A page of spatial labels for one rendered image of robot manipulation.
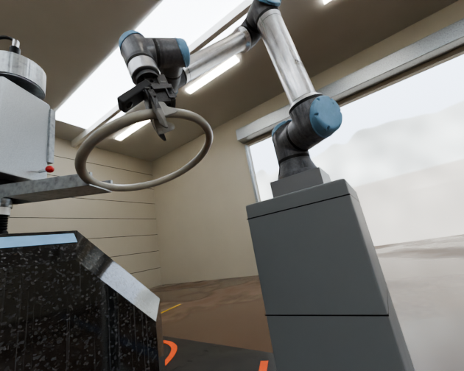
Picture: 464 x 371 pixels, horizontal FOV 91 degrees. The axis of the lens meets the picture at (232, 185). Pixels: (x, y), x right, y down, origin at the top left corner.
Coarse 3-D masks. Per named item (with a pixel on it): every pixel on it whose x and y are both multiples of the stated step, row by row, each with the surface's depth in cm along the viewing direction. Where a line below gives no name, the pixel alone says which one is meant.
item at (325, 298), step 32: (320, 192) 80; (352, 192) 86; (256, 224) 92; (288, 224) 85; (320, 224) 79; (352, 224) 73; (256, 256) 90; (288, 256) 83; (320, 256) 77; (352, 256) 72; (288, 288) 82; (320, 288) 76; (352, 288) 71; (384, 288) 83; (288, 320) 80; (320, 320) 75; (352, 320) 70; (384, 320) 66; (288, 352) 79; (320, 352) 74; (352, 352) 69; (384, 352) 65
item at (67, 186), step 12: (36, 180) 83; (48, 180) 83; (60, 180) 82; (72, 180) 81; (108, 180) 91; (0, 192) 85; (12, 192) 84; (24, 192) 83; (36, 192) 82; (48, 192) 84; (60, 192) 86; (72, 192) 87; (84, 192) 88; (96, 192) 90; (108, 192) 91
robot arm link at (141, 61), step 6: (132, 60) 67; (138, 60) 67; (144, 60) 67; (150, 60) 69; (132, 66) 67; (138, 66) 66; (144, 66) 67; (150, 66) 68; (156, 66) 70; (132, 72) 67; (138, 72) 68; (156, 72) 70; (132, 78) 68
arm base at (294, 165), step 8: (280, 160) 105; (288, 160) 101; (296, 160) 100; (304, 160) 99; (280, 168) 105; (288, 168) 100; (296, 168) 98; (304, 168) 97; (312, 168) 98; (280, 176) 103; (288, 176) 99
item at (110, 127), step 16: (144, 112) 63; (192, 112) 73; (112, 128) 62; (208, 128) 82; (96, 144) 64; (208, 144) 93; (80, 160) 67; (192, 160) 103; (80, 176) 74; (176, 176) 106
